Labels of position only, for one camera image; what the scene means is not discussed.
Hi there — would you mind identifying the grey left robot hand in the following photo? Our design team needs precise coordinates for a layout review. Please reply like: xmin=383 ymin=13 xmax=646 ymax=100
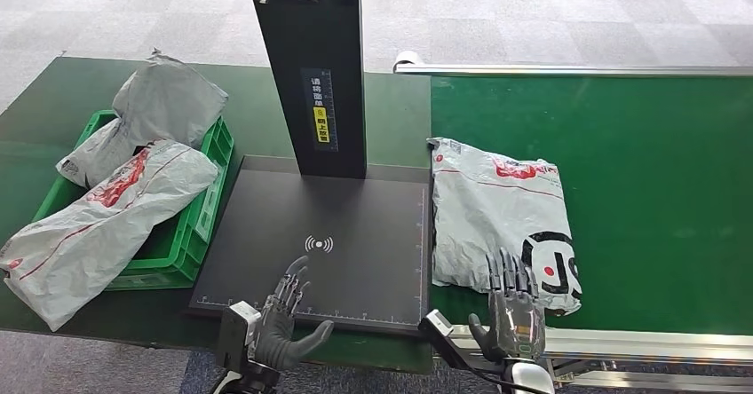
xmin=254 ymin=255 xmax=336 ymax=372

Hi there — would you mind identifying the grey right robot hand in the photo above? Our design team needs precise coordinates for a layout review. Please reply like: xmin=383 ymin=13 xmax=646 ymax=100
xmin=468 ymin=248 xmax=547 ymax=362

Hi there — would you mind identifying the grey package with black logo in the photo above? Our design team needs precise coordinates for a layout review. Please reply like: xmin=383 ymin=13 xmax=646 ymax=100
xmin=426 ymin=137 xmax=583 ymax=317

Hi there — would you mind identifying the black inbound scanner machine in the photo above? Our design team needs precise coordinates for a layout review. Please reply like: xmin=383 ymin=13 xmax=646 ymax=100
xmin=187 ymin=0 xmax=433 ymax=338

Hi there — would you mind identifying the green conveyor belt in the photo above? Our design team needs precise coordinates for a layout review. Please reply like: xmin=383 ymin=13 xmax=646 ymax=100
xmin=430 ymin=75 xmax=753 ymax=336

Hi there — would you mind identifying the long grey red-printed package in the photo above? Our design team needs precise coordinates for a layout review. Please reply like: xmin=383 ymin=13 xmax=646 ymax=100
xmin=0 ymin=139 xmax=220 ymax=333

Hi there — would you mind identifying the plain grey crumpled package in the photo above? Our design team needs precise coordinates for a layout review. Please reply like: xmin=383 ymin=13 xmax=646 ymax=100
xmin=55 ymin=49 xmax=229 ymax=190

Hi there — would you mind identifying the white conveyor roller end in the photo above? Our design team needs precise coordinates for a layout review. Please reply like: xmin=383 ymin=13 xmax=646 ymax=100
xmin=392 ymin=50 xmax=424 ymax=69

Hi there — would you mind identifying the green plastic crate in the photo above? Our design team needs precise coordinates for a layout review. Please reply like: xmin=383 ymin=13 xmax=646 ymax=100
xmin=32 ymin=108 xmax=235 ymax=291

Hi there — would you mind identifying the yellow sticker on scanner column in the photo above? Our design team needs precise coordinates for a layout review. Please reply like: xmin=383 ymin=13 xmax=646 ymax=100
xmin=313 ymin=106 xmax=332 ymax=145

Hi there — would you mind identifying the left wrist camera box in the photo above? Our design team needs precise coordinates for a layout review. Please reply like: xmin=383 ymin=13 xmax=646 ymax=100
xmin=216 ymin=301 xmax=262 ymax=372

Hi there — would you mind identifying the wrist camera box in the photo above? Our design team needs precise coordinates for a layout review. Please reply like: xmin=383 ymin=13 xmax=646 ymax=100
xmin=417 ymin=309 xmax=489 ymax=374
xmin=216 ymin=301 xmax=262 ymax=372

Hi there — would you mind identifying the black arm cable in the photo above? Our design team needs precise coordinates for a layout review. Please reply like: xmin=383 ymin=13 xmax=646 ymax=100
xmin=453 ymin=356 xmax=519 ymax=392

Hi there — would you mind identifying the silver conveyor support bracket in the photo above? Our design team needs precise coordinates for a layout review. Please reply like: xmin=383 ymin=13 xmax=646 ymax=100
xmin=550 ymin=359 xmax=619 ymax=382

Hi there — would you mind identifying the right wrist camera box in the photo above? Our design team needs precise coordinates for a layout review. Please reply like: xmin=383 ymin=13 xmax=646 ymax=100
xmin=417 ymin=309 xmax=489 ymax=374

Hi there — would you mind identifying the wide silver conveyor rail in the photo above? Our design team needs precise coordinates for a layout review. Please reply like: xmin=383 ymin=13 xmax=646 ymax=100
xmin=432 ymin=323 xmax=753 ymax=391

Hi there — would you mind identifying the thin silver conveyor rail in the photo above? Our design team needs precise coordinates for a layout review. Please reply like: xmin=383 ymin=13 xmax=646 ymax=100
xmin=392 ymin=61 xmax=753 ymax=78

